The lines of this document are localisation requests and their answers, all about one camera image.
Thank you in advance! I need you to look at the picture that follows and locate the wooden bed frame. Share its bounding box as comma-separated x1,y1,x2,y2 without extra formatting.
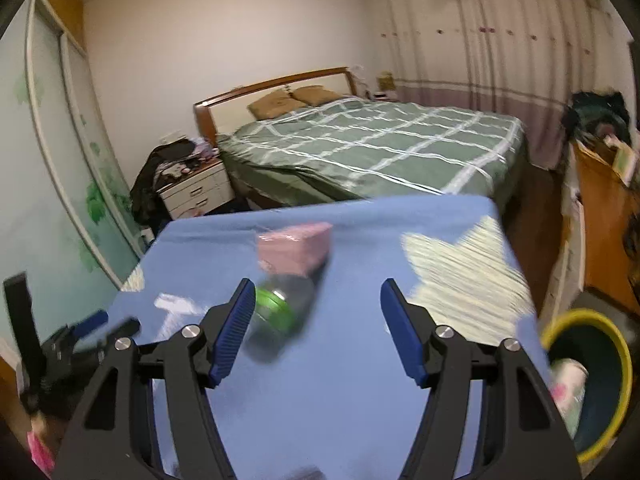
193,65,362,148

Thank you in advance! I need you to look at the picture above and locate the black clothes pile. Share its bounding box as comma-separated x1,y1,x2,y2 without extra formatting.
130,139,195,236

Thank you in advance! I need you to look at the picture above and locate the brown pillow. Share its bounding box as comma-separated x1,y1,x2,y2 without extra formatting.
288,84,344,106
247,89,307,120

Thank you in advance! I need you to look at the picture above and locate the yellow rimmed trash bin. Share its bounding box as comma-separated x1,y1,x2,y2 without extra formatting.
541,309,632,465

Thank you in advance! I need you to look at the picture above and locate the sliding wardrobe with leaf print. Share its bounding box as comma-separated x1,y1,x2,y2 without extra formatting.
1,0,146,337

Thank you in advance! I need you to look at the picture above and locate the orange wooden desk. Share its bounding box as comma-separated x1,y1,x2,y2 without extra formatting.
572,142,639,313

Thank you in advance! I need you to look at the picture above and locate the pink strawberry milk carton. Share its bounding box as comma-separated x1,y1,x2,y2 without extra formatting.
256,222,332,276

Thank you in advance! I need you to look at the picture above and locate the green plaid bed cover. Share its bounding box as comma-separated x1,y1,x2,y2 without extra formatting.
217,96,528,208

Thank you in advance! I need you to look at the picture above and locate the brown left pillow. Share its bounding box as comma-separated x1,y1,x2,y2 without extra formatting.
247,89,307,120

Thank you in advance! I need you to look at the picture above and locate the white bedside drawer cabinet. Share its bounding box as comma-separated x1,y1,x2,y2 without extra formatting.
158,158,234,220

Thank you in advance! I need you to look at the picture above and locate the striped pink white curtain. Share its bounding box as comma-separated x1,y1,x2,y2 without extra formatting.
370,0,636,168

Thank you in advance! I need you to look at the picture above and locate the brown right pillow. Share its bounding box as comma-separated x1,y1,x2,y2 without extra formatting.
288,84,344,106

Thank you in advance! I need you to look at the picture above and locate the light green snack bag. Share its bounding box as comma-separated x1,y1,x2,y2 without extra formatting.
550,359,589,438

